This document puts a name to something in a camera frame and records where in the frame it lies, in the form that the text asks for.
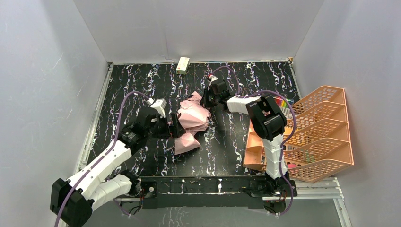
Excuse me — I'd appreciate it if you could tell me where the aluminium table frame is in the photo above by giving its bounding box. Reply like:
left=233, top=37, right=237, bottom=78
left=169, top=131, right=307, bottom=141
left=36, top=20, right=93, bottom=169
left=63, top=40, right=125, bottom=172
left=53, top=62, right=353, bottom=227

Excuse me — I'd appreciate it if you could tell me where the orange plastic desk organizer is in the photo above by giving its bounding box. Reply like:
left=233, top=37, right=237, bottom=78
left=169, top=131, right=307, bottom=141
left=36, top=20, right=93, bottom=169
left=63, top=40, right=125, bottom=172
left=243, top=85, right=355, bottom=183

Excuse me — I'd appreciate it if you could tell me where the pink and black folding umbrella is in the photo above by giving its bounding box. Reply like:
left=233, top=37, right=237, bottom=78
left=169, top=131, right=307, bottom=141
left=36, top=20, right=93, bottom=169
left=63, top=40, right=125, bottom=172
left=174, top=92, right=211, bottom=155

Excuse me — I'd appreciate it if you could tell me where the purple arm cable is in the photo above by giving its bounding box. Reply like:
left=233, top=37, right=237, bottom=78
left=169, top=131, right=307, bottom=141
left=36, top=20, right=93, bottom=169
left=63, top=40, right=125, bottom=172
left=211, top=66, right=296, bottom=216
left=53, top=91, right=153, bottom=227

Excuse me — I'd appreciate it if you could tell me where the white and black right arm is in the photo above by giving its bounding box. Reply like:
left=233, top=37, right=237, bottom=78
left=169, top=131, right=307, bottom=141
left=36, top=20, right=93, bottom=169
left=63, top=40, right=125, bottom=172
left=200, top=77, right=295, bottom=197

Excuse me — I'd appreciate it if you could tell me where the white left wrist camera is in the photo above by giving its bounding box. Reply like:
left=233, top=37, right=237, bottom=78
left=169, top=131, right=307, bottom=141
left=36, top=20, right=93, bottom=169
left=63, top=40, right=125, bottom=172
left=147, top=98, right=166, bottom=118

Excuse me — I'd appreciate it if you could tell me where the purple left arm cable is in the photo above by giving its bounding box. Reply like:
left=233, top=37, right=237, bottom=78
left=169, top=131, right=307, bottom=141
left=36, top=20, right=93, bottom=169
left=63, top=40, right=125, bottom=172
left=53, top=91, right=153, bottom=227

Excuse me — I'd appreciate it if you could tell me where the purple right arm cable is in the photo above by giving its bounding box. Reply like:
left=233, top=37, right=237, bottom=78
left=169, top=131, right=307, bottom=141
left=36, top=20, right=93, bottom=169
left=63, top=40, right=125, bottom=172
left=211, top=66, right=296, bottom=216

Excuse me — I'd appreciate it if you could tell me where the pack of coloured markers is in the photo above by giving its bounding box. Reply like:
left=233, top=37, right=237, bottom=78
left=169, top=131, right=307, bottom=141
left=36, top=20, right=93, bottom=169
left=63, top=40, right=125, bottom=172
left=274, top=96, right=292, bottom=119

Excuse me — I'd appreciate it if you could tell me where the small white box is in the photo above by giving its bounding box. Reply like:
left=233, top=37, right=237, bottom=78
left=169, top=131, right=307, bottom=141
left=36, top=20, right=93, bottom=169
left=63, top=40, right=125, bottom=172
left=176, top=57, right=190, bottom=75

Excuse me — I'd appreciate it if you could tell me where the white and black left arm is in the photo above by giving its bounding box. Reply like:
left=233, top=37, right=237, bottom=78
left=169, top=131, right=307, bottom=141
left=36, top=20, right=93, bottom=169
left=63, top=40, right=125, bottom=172
left=50, top=107, right=186, bottom=227

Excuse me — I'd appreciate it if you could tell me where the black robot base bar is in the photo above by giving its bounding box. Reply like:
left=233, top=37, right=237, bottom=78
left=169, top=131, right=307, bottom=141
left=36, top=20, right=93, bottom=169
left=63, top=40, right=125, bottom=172
left=141, top=175, right=281, bottom=209

